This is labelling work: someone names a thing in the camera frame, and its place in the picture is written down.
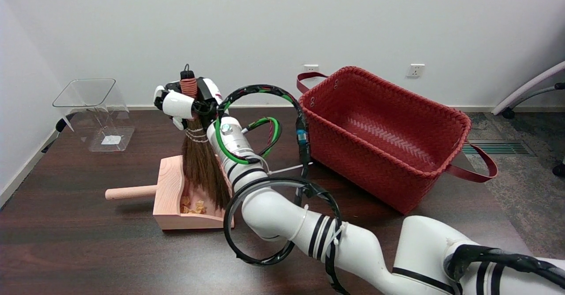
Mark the wooden dustpan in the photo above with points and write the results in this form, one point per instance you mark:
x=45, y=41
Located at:
x=167, y=198

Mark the clear plastic container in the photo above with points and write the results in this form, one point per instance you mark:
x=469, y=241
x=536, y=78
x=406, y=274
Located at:
x=110, y=140

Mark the white wall outlet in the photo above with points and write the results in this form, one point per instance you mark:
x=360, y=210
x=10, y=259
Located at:
x=415, y=70
x=311, y=67

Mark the red woven basket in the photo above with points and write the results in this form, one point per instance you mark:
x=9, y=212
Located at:
x=353, y=171

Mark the brown straw hand broom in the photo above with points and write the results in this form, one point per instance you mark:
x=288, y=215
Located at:
x=203, y=167

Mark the office chair base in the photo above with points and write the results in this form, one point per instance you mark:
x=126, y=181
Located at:
x=529, y=87

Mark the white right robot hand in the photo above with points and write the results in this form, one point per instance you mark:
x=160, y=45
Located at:
x=176, y=104

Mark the metal floor vent grille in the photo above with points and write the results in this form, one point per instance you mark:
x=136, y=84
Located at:
x=503, y=148

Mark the yellow paper ball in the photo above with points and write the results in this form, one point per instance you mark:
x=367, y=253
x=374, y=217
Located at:
x=186, y=209
x=201, y=206
x=184, y=200

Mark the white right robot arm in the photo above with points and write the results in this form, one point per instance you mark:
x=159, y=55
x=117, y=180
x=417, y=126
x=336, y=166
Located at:
x=282, y=215

